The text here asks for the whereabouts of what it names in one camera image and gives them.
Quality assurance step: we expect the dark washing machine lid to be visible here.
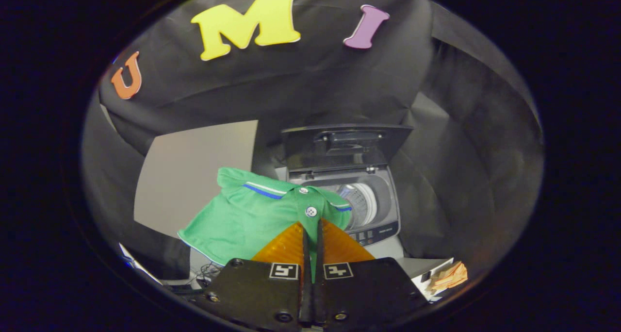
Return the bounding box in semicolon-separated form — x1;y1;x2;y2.
280;123;414;172

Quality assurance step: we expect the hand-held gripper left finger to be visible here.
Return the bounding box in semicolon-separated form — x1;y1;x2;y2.
194;220;313;332

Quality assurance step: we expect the black backdrop cloth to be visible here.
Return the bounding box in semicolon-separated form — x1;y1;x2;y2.
80;0;544;284

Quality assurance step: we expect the black cable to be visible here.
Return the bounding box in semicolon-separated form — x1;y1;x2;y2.
165;262;224;294

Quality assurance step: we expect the orange crumpled wrapper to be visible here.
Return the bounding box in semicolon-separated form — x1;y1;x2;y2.
427;261;469;291

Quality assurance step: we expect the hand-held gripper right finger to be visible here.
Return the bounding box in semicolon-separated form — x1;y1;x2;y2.
313;218;430;330

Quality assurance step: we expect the grey washing machine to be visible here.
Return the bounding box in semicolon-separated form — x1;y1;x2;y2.
276;165;404;260

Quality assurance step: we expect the green polo shirt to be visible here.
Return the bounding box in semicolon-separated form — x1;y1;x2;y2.
177;167;352;282

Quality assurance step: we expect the grey cabinet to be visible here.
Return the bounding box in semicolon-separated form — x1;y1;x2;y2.
133;120;259;239

